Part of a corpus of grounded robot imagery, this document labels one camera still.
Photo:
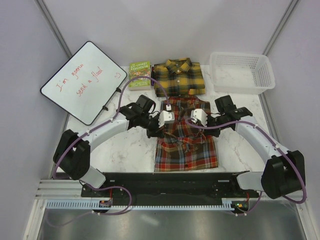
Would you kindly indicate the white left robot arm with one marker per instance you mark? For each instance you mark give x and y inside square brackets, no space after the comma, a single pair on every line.
[74,149]

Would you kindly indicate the red brown plaid shirt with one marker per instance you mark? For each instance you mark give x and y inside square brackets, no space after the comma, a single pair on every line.
[185,148]

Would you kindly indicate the green treehouse book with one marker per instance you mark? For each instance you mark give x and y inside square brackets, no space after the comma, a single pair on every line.
[142,68]

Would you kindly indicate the white slotted cable duct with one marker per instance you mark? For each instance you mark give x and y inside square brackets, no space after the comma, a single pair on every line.
[86,204]

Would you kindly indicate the white dry-erase board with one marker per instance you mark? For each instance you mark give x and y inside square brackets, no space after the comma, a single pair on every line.
[85,83]

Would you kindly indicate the folded yellow plaid shirt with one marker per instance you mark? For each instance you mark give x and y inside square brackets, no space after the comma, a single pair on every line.
[179,77]

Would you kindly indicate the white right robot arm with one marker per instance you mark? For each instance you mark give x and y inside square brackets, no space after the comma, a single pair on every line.
[284,171]

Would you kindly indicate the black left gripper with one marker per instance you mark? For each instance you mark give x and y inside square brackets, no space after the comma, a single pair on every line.
[157,132]

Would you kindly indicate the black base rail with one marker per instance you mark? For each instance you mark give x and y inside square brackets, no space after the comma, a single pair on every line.
[169,189]

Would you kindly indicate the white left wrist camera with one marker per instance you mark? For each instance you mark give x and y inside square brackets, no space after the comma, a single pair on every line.
[165,117]

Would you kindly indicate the white plastic basket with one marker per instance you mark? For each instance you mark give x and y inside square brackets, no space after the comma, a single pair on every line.
[241,73]

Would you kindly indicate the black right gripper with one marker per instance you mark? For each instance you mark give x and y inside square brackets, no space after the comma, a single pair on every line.
[210,132]

